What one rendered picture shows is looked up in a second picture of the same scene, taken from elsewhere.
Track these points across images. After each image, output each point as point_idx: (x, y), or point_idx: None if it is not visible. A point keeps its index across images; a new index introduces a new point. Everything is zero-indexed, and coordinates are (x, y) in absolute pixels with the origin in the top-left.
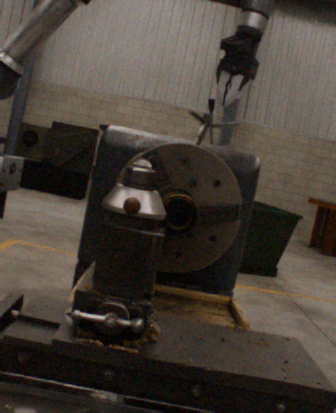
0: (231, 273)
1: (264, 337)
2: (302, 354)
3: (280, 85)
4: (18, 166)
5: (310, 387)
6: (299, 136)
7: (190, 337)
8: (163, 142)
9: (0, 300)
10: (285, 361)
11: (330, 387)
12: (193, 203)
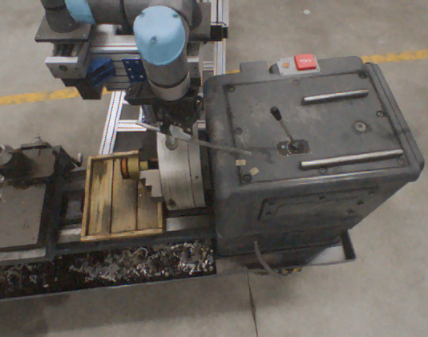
0: (217, 228)
1: (32, 228)
2: (18, 241)
3: None
4: (191, 66)
5: None
6: None
7: (24, 200)
8: (210, 117)
9: None
10: (10, 233)
11: None
12: (128, 170)
